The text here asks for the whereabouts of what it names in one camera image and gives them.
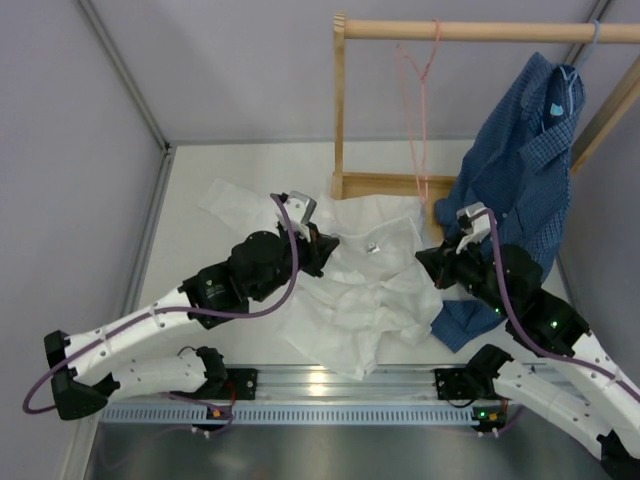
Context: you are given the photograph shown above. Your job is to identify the aluminium mounting rail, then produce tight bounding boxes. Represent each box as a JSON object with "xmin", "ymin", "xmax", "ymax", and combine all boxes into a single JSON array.
[{"xmin": 82, "ymin": 363, "xmax": 626, "ymax": 402}]

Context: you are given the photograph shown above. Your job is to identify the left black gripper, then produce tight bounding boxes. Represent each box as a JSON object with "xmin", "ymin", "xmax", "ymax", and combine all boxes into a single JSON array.
[{"xmin": 252, "ymin": 221, "xmax": 338, "ymax": 302}]

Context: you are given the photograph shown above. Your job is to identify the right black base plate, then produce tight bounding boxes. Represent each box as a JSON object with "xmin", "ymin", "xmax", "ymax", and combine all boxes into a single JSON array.
[{"xmin": 434, "ymin": 367, "xmax": 496, "ymax": 408}]

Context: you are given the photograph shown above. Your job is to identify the pink wire hanger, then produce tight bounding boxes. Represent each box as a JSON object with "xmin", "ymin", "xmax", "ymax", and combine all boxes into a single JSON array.
[{"xmin": 396, "ymin": 18, "xmax": 442, "ymax": 206}]

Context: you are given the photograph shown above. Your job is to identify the blue wire hanger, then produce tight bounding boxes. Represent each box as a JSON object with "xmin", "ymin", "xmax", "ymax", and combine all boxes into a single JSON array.
[{"xmin": 541, "ymin": 19, "xmax": 601, "ymax": 131}]

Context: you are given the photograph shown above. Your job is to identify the slotted grey cable duct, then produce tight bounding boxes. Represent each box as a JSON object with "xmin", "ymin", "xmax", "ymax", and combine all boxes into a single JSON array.
[{"xmin": 100, "ymin": 403, "xmax": 502, "ymax": 426}]

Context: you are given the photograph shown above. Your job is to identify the blue checked shirt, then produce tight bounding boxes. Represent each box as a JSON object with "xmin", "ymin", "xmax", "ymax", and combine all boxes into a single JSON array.
[{"xmin": 430, "ymin": 50, "xmax": 587, "ymax": 354}]

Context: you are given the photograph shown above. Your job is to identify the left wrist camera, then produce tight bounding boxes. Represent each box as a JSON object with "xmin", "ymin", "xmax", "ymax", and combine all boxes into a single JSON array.
[{"xmin": 285, "ymin": 191, "xmax": 317, "ymax": 224}]

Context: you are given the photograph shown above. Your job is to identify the aluminium corner post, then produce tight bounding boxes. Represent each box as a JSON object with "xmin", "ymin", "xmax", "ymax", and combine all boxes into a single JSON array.
[{"xmin": 74, "ymin": 0, "xmax": 170, "ymax": 154}]

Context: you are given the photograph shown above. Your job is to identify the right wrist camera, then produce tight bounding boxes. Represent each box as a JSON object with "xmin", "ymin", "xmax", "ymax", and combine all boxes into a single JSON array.
[{"xmin": 456, "ymin": 202, "xmax": 486, "ymax": 234}]

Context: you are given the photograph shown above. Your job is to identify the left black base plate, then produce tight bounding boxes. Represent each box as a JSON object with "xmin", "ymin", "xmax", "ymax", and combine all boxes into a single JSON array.
[{"xmin": 168, "ymin": 367, "xmax": 259, "ymax": 401}]

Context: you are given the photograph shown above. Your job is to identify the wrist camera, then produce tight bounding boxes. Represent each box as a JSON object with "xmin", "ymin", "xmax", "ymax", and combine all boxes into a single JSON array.
[
  {"xmin": 285, "ymin": 191, "xmax": 317, "ymax": 224},
  {"xmin": 456, "ymin": 202, "xmax": 486, "ymax": 234}
]

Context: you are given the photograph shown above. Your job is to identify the wooden clothes rack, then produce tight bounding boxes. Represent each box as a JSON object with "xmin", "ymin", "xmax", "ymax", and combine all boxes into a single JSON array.
[{"xmin": 327, "ymin": 12, "xmax": 640, "ymax": 241}]

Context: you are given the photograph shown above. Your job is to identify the white shirt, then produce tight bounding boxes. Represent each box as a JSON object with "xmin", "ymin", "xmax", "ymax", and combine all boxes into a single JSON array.
[{"xmin": 222, "ymin": 194, "xmax": 443, "ymax": 380}]

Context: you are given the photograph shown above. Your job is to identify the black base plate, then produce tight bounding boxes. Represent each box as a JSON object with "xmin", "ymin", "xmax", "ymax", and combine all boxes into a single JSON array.
[
  {"xmin": 434, "ymin": 367, "xmax": 496, "ymax": 408},
  {"xmin": 168, "ymin": 367, "xmax": 259, "ymax": 401}
]

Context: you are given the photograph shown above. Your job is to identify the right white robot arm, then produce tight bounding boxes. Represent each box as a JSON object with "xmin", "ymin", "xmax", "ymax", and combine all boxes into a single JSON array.
[{"xmin": 416, "ymin": 242, "xmax": 639, "ymax": 479}]

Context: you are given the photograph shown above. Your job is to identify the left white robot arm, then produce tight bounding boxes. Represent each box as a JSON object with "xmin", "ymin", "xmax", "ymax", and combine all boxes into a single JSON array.
[{"xmin": 44, "ymin": 226, "xmax": 340, "ymax": 421}]

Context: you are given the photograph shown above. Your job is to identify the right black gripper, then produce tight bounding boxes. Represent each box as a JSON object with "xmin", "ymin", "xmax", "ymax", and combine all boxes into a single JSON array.
[{"xmin": 416, "ymin": 231, "xmax": 513, "ymax": 319}]

